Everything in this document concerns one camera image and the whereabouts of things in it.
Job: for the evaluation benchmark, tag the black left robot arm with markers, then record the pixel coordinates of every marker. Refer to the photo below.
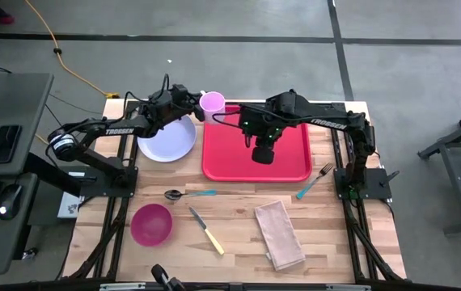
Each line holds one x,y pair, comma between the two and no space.
113,131

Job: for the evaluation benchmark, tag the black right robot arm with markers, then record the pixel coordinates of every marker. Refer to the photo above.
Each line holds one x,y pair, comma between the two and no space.
327,123

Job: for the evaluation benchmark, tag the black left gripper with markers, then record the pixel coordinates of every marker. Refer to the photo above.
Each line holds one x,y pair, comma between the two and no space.
182,109

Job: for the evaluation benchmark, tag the magenta plastic bowl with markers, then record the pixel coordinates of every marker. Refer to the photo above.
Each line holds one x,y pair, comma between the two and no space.
151,225

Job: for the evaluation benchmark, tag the silver metal bracket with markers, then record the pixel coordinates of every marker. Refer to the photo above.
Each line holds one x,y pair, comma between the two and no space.
121,287
348,288

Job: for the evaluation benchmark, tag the lavender round plate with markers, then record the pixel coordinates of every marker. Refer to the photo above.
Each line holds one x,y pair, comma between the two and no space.
170,141

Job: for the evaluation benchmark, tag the black aluminium table frame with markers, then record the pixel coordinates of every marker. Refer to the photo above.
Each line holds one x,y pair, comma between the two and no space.
337,149

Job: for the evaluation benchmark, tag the pink plastic cup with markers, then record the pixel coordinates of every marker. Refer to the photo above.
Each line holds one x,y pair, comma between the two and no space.
212,109

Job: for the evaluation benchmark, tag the black smartphone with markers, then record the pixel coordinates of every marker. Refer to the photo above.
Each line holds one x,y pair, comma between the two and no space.
5,143

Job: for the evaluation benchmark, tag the shiny desk caster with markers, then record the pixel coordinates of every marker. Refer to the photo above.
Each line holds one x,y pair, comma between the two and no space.
30,254

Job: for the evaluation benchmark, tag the red plastic tray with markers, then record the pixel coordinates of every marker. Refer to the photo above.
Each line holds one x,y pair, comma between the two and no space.
230,161

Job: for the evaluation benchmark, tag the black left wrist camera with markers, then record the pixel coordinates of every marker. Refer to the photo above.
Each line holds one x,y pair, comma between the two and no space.
180,90

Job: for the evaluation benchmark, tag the black jointed device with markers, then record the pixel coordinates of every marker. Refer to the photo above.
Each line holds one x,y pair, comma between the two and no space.
166,281

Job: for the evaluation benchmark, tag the white printed box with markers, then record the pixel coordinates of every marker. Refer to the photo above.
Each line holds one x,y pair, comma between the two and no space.
68,206

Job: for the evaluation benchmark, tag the beige cloth napkin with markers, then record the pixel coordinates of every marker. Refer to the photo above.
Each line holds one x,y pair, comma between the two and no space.
279,234

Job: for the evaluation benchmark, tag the black computer mouse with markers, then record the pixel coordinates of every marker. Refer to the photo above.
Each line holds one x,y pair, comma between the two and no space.
9,200

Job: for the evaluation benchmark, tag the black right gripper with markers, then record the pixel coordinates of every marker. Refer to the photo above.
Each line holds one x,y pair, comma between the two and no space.
263,133

